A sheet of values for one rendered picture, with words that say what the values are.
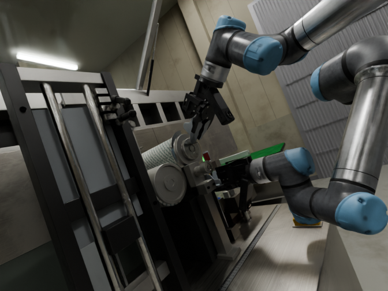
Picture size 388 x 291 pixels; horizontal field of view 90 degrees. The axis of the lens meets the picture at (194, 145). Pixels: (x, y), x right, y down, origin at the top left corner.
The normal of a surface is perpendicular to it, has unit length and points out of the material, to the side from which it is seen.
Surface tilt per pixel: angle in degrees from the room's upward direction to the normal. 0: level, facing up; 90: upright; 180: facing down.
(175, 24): 90
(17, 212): 90
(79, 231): 90
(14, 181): 90
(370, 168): 81
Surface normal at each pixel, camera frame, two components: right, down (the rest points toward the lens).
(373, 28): -0.47, 0.14
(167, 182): 0.69, -0.30
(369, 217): 0.15, -0.11
